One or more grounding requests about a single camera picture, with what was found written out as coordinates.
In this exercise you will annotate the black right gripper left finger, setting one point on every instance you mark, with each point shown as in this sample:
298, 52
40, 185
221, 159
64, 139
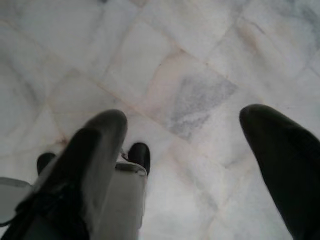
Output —
75, 162

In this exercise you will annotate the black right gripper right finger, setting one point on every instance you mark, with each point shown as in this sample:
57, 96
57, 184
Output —
287, 162

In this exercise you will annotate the grey robot right leg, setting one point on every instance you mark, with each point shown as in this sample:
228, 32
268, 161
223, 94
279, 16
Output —
127, 195

